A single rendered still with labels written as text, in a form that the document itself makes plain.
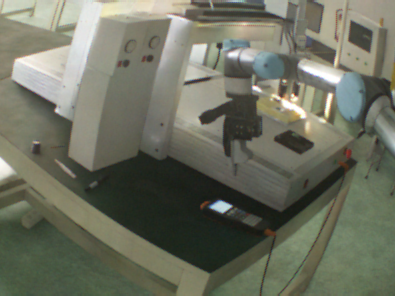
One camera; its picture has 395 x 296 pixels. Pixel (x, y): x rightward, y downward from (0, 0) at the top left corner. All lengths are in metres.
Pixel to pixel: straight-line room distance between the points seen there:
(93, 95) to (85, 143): 0.15
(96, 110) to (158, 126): 0.28
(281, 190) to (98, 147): 0.53
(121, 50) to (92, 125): 0.24
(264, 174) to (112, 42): 0.59
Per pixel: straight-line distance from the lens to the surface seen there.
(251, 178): 1.95
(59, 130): 2.15
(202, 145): 2.01
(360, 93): 1.28
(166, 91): 2.01
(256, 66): 1.59
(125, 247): 1.70
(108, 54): 1.81
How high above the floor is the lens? 1.60
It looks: 23 degrees down
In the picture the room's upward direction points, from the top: 13 degrees clockwise
